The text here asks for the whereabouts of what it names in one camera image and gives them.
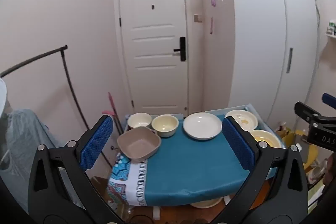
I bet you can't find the black clothes rack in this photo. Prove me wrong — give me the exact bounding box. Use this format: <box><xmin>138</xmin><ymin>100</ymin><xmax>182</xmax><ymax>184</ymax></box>
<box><xmin>0</xmin><ymin>45</ymin><xmax>91</xmax><ymax>131</ymax></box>

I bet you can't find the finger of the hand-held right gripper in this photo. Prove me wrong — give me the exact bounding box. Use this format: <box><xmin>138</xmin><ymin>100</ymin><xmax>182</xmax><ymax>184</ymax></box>
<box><xmin>294</xmin><ymin>101</ymin><xmax>322</xmax><ymax>123</ymax></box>
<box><xmin>322</xmin><ymin>93</ymin><xmax>336</xmax><ymax>104</ymax></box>

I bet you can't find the white shoe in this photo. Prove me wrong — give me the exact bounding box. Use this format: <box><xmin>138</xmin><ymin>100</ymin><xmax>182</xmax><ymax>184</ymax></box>
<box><xmin>307</xmin><ymin>161</ymin><xmax>328</xmax><ymax>186</ymax></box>

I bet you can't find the plain white plate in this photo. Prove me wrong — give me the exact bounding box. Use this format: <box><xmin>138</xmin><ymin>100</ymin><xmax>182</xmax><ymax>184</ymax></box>
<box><xmin>183</xmin><ymin>112</ymin><xmax>223</xmax><ymax>140</ymax></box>

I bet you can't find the cream bowl with brown rim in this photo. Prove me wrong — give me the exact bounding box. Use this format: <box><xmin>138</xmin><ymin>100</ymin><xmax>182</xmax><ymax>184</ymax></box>
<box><xmin>127</xmin><ymin>113</ymin><xmax>153</xmax><ymax>130</ymax></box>

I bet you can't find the taupe square bowl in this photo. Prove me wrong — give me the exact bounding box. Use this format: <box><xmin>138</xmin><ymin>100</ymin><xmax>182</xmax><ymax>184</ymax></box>
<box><xmin>117</xmin><ymin>126</ymin><xmax>161</xmax><ymax>164</ymax></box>

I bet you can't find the yellow rimmed plate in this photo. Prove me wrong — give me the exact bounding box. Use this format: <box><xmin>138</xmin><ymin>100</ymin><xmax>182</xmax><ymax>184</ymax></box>
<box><xmin>248</xmin><ymin>130</ymin><xmax>280</xmax><ymax>149</ymax></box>

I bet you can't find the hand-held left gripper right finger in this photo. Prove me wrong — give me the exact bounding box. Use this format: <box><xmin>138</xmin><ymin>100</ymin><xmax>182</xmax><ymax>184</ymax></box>
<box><xmin>213</xmin><ymin>116</ymin><xmax>308</xmax><ymax>224</ymax></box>

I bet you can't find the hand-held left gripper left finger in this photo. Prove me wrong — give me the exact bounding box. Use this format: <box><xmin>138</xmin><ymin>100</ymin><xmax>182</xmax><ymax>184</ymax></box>
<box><xmin>28</xmin><ymin>115</ymin><xmax>121</xmax><ymax>224</ymax></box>

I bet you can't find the black door lock handle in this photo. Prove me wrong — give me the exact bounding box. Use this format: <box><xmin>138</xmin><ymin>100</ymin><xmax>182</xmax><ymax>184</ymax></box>
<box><xmin>173</xmin><ymin>37</ymin><xmax>187</xmax><ymax>61</ymax></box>

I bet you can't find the cream basin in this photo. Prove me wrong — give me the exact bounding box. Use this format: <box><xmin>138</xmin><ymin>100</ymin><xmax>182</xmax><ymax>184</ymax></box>
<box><xmin>190</xmin><ymin>196</ymin><xmax>224</xmax><ymax>209</ymax></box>

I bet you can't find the teal patterned tablecloth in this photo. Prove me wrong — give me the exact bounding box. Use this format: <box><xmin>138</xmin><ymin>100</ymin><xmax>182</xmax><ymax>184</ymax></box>
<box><xmin>106</xmin><ymin>114</ymin><xmax>279</xmax><ymax>207</ymax></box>

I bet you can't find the grey garment cover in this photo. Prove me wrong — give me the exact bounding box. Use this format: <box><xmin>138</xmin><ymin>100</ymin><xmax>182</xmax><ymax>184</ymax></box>
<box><xmin>0</xmin><ymin>108</ymin><xmax>88</xmax><ymax>214</ymax></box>

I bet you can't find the grey wardrobe handle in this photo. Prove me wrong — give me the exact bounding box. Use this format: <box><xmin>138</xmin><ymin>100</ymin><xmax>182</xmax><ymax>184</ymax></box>
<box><xmin>286</xmin><ymin>48</ymin><xmax>293</xmax><ymax>74</ymax></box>

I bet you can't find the white wardrobe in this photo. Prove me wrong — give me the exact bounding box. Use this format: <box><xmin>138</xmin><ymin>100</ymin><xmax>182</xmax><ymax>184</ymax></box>
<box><xmin>225</xmin><ymin>0</ymin><xmax>319</xmax><ymax>126</ymax></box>

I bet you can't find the white panel door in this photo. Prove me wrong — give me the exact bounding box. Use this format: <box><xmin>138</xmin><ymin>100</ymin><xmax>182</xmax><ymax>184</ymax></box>
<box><xmin>117</xmin><ymin>0</ymin><xmax>190</xmax><ymax>116</ymax></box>

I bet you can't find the pale yellow bowl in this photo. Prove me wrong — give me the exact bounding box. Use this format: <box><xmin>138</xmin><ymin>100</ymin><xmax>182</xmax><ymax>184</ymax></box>
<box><xmin>151</xmin><ymin>115</ymin><xmax>179</xmax><ymax>138</ymax></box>

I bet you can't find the white plate with yellow print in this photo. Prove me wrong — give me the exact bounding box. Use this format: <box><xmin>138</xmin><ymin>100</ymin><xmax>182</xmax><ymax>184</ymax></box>
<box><xmin>225</xmin><ymin>110</ymin><xmax>258</xmax><ymax>131</ymax></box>

